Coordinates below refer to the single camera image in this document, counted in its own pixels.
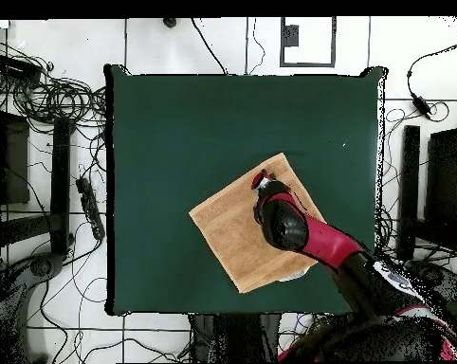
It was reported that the black metal stand frame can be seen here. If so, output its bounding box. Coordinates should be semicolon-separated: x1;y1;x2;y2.
0;86;76;263
413;94;457;263

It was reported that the dark chair base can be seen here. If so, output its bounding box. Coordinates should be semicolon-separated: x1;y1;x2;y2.
413;259;457;304
0;251;68;363

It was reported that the tan terry towel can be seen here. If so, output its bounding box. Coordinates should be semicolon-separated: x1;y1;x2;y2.
188;152;326;295

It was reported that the flat black adapter box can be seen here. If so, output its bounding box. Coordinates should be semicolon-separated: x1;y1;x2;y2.
0;53;44;82

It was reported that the dark grey square plate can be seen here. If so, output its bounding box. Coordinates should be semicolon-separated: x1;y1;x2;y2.
283;24;301;47

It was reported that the long black power strip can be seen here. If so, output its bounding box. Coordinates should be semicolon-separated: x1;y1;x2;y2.
75;176;106;242

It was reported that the dark green table cloth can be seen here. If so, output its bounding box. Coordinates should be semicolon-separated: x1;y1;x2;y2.
104;63;389;319

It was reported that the black upright bar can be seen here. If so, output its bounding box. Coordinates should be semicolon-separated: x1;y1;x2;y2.
396;124;421;263

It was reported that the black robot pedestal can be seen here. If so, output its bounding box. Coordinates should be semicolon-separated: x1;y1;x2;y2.
190;312;283;364

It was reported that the black power brick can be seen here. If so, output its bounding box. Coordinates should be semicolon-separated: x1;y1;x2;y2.
410;92;434;120

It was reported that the black cable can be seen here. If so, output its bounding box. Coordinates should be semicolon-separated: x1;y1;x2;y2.
190;17;229;76

